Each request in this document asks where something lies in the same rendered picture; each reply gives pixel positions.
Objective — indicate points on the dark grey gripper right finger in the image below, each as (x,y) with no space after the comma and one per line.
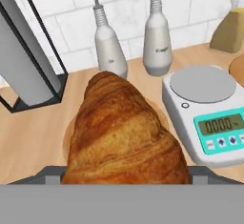
(206,176)

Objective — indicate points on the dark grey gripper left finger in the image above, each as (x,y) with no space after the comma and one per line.
(47,175)

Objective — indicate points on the golden brown croissant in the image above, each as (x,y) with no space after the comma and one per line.
(122,132)

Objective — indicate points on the round wooden board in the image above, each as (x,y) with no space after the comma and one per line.
(237,69)

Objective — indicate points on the white kitchen scale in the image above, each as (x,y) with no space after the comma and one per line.
(205,113)

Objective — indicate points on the black paper towel holder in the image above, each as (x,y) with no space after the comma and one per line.
(47,75)

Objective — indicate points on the white oil bottle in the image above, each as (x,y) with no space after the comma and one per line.
(109,53)

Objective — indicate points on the white vinegar bottle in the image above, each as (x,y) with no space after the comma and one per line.
(157,43)

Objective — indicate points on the yellow spray bottle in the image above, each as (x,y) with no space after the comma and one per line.
(232,27)

